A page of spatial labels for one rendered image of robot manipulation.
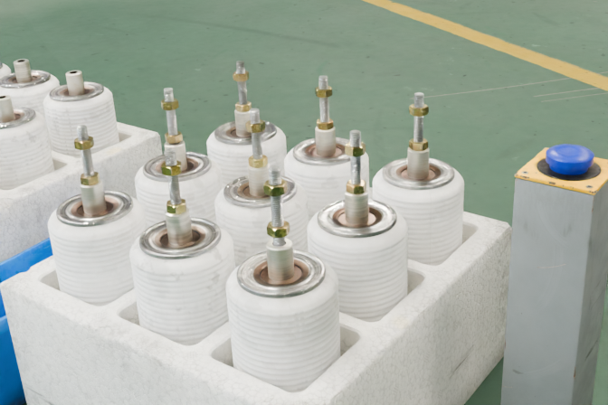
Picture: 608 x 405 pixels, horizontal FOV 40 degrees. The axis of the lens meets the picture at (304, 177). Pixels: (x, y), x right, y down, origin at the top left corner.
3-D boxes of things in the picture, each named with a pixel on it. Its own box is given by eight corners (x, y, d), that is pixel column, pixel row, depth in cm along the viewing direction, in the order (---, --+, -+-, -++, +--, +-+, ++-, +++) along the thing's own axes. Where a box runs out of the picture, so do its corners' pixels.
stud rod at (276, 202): (283, 246, 71) (279, 164, 68) (287, 251, 70) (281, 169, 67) (272, 248, 71) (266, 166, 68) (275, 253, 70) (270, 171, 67)
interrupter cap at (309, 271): (274, 312, 67) (274, 305, 67) (219, 277, 72) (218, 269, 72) (344, 277, 71) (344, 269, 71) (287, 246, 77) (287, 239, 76)
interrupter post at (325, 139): (312, 157, 95) (311, 130, 93) (318, 149, 97) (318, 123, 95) (333, 159, 94) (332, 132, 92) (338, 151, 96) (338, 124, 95)
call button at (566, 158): (554, 160, 76) (555, 139, 75) (598, 169, 74) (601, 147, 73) (536, 176, 73) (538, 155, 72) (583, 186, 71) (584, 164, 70)
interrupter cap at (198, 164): (154, 190, 89) (153, 184, 88) (135, 164, 95) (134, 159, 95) (221, 174, 91) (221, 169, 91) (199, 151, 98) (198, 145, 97)
